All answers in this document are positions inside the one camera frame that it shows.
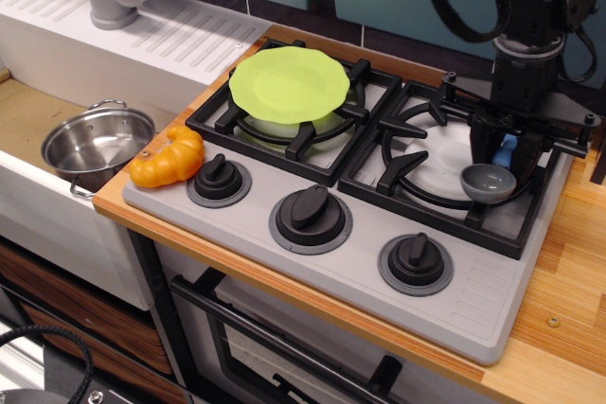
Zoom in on stainless steel pot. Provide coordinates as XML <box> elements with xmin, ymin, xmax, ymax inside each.
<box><xmin>41</xmin><ymin>98</ymin><xmax>155</xmax><ymax>198</ymax></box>

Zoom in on black stove knob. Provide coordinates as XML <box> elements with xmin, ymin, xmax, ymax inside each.
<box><xmin>187</xmin><ymin>153</ymin><xmax>252</xmax><ymax>209</ymax></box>
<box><xmin>378</xmin><ymin>233</ymin><xmax>455</xmax><ymax>297</ymax></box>
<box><xmin>269</xmin><ymin>184</ymin><xmax>353</xmax><ymax>255</ymax></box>

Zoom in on black braided cable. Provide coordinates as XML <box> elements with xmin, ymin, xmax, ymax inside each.
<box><xmin>0</xmin><ymin>323</ymin><xmax>95</xmax><ymax>404</ymax></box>

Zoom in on black right burner grate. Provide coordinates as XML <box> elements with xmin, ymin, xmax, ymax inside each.
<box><xmin>338</xmin><ymin>82</ymin><xmax>571</xmax><ymax>259</ymax></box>

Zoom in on orange plastic croissant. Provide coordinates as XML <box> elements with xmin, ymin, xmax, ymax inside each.
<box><xmin>130</xmin><ymin>126</ymin><xmax>205</xmax><ymax>188</ymax></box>

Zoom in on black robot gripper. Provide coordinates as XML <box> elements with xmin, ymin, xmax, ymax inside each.
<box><xmin>443</xmin><ymin>42</ymin><xmax>600</xmax><ymax>186</ymax></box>

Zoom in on wooden drawer fronts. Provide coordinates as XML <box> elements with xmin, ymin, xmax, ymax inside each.
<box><xmin>1</xmin><ymin>238</ymin><xmax>187</xmax><ymax>403</ymax></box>

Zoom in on black left burner grate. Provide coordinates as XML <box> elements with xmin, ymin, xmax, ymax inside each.
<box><xmin>186</xmin><ymin>40</ymin><xmax>402</xmax><ymax>186</ymax></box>

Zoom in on white toy sink unit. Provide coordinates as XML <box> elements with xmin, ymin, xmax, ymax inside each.
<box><xmin>1</xmin><ymin>0</ymin><xmax>270</xmax><ymax>310</ymax></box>

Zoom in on black burner grate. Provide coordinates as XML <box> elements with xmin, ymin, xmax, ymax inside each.
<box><xmin>186</xmin><ymin>40</ymin><xmax>402</xmax><ymax>186</ymax></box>
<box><xmin>338</xmin><ymin>82</ymin><xmax>571</xmax><ymax>259</ymax></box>

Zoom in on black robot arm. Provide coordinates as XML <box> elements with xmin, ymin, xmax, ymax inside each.
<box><xmin>432</xmin><ymin>0</ymin><xmax>600</xmax><ymax>185</ymax></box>

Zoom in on grey spoon with blue handle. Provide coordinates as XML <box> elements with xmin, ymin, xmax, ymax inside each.
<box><xmin>459</xmin><ymin>134</ymin><xmax>518</xmax><ymax>205</ymax></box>

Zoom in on black middle stove knob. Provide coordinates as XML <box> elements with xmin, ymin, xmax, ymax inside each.
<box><xmin>269</xmin><ymin>184</ymin><xmax>353</xmax><ymax>255</ymax></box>

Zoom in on black right stove knob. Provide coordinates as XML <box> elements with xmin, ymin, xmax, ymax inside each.
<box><xmin>378</xmin><ymin>233</ymin><xmax>455</xmax><ymax>297</ymax></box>

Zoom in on grey toy stove top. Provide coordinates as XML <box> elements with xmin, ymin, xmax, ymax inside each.
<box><xmin>121</xmin><ymin>36</ymin><xmax>578</xmax><ymax>367</ymax></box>

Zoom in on toy oven door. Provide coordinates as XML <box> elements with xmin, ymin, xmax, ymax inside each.
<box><xmin>169</xmin><ymin>269</ymin><xmax>483</xmax><ymax>403</ymax></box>

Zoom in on lime green plastic plate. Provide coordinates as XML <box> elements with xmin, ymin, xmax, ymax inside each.
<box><xmin>228</xmin><ymin>45</ymin><xmax>350</xmax><ymax>124</ymax></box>

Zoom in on black left stove knob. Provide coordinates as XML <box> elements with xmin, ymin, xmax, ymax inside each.
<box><xmin>187</xmin><ymin>153</ymin><xmax>252</xmax><ymax>209</ymax></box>

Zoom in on black oven door handle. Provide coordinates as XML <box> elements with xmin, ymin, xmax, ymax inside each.
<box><xmin>169</xmin><ymin>276</ymin><xmax>394</xmax><ymax>404</ymax></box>

